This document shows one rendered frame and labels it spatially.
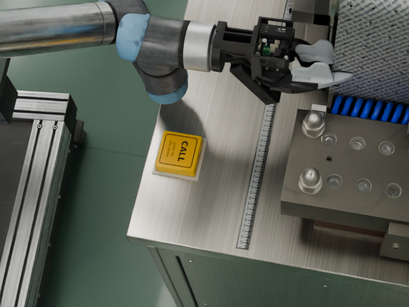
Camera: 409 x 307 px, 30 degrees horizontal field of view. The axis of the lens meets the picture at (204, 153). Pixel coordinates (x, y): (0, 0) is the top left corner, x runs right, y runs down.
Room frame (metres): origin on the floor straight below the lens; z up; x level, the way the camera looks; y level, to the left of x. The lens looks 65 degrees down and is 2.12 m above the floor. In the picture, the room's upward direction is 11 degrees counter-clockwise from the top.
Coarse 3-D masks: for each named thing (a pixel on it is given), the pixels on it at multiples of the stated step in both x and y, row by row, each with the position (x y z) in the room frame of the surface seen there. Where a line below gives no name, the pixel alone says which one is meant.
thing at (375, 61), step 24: (336, 48) 0.57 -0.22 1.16; (360, 48) 0.56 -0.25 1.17; (384, 48) 0.55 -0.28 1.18; (408, 48) 0.53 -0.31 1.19; (360, 72) 0.56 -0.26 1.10; (384, 72) 0.54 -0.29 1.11; (408, 72) 0.53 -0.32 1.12; (360, 96) 0.55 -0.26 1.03; (384, 96) 0.54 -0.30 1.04; (408, 96) 0.53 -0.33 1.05
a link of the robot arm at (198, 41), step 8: (192, 24) 0.67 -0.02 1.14; (200, 24) 0.67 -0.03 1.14; (208, 24) 0.67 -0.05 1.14; (192, 32) 0.66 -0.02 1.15; (200, 32) 0.65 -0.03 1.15; (208, 32) 0.65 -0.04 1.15; (216, 32) 0.65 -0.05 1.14; (184, 40) 0.65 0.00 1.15; (192, 40) 0.64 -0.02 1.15; (200, 40) 0.64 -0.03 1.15; (208, 40) 0.64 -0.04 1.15; (184, 48) 0.64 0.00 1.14; (192, 48) 0.63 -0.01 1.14; (200, 48) 0.63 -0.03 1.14; (208, 48) 0.63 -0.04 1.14; (184, 56) 0.63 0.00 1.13; (192, 56) 0.63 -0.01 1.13; (200, 56) 0.62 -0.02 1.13; (208, 56) 0.62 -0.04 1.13; (184, 64) 0.62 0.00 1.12; (192, 64) 0.62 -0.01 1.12; (200, 64) 0.62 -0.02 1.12; (208, 64) 0.61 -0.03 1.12
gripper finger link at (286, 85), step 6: (288, 78) 0.57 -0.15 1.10; (276, 84) 0.57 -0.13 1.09; (282, 84) 0.56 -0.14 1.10; (288, 84) 0.56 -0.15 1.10; (294, 84) 0.56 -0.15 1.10; (300, 84) 0.56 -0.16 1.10; (306, 84) 0.56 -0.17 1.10; (312, 84) 0.55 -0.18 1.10; (282, 90) 0.56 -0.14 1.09; (288, 90) 0.55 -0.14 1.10; (294, 90) 0.56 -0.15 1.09; (300, 90) 0.55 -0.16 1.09; (306, 90) 0.55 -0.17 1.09; (312, 90) 0.55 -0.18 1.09
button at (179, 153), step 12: (168, 132) 0.61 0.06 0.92; (168, 144) 0.59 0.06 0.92; (180, 144) 0.59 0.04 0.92; (192, 144) 0.58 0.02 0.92; (168, 156) 0.57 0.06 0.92; (180, 156) 0.56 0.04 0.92; (192, 156) 0.56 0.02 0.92; (156, 168) 0.55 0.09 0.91; (168, 168) 0.55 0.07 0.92; (180, 168) 0.54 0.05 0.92; (192, 168) 0.54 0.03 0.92
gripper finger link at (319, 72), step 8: (320, 64) 0.56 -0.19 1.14; (296, 72) 0.57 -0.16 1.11; (304, 72) 0.57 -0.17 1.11; (312, 72) 0.56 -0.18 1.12; (320, 72) 0.56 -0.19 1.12; (328, 72) 0.56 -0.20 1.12; (336, 72) 0.57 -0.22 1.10; (344, 72) 0.56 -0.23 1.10; (352, 72) 0.56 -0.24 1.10; (296, 80) 0.57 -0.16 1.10; (304, 80) 0.56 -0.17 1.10; (312, 80) 0.56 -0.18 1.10; (320, 80) 0.56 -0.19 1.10; (328, 80) 0.55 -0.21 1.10; (336, 80) 0.55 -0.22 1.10; (344, 80) 0.55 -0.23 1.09
